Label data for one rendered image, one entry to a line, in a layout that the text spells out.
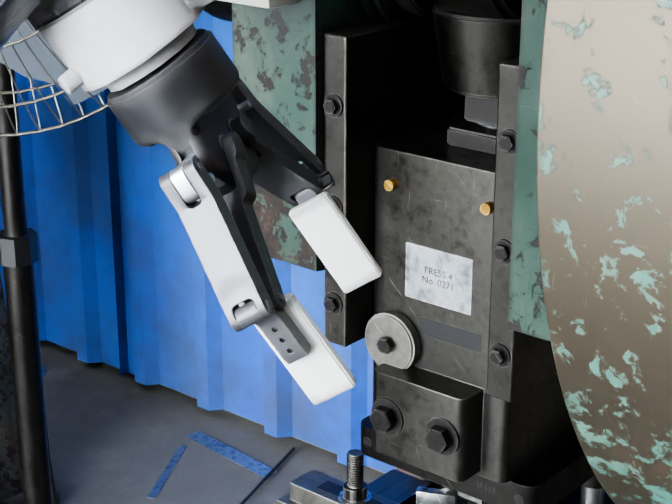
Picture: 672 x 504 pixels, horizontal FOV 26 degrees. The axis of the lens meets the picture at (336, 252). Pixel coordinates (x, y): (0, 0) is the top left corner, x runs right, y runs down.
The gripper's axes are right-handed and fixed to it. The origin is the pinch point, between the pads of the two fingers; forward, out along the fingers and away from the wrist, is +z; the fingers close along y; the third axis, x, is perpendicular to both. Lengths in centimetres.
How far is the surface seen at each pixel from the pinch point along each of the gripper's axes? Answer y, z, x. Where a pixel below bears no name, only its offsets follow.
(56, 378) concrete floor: -208, 68, -164
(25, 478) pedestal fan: -85, 36, -93
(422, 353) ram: -30.7, 19.3, -9.1
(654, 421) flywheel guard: 10.1, 9.5, 16.4
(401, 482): -54, 44, -30
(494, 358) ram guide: -22.2, 18.4, -0.8
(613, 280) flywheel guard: 10.8, 0.3, 18.8
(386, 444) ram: -27.8, 24.5, -15.9
